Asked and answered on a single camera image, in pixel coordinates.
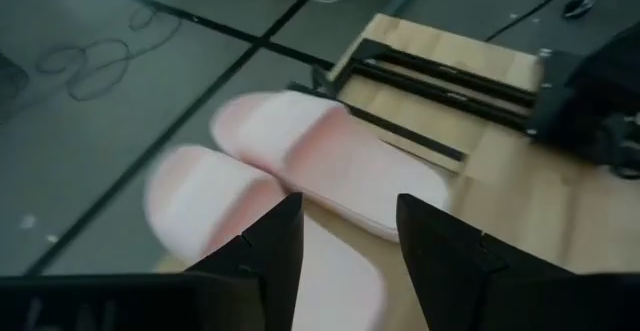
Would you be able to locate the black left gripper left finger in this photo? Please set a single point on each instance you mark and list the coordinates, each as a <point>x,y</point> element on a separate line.
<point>200,301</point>

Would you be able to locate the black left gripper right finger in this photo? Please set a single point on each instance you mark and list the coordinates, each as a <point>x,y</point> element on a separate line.
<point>500,291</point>

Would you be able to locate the pink slide sandal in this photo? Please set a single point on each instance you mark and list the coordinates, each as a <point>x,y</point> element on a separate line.
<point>200,196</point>
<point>340,171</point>

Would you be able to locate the wooden shelf with black frame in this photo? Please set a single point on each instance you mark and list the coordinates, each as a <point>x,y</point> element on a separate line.
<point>397,291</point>

